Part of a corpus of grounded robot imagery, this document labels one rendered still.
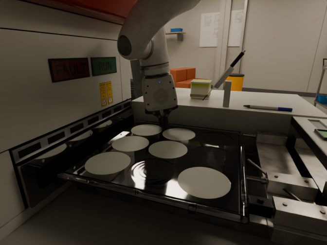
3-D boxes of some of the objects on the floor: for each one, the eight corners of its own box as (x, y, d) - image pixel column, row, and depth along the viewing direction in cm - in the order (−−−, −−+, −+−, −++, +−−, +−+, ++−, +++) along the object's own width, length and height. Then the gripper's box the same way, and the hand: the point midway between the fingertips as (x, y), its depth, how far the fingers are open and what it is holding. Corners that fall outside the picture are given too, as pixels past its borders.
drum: (224, 100, 506) (227, 73, 484) (242, 102, 486) (245, 74, 464) (220, 104, 471) (223, 74, 449) (239, 106, 451) (243, 75, 429)
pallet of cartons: (161, 98, 531) (161, 70, 507) (181, 91, 636) (182, 67, 612) (192, 102, 490) (193, 71, 466) (208, 93, 595) (210, 68, 571)
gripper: (176, 66, 64) (182, 120, 70) (130, 74, 62) (140, 128, 68) (183, 68, 57) (189, 127, 63) (131, 77, 55) (143, 137, 61)
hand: (163, 122), depth 65 cm, fingers closed
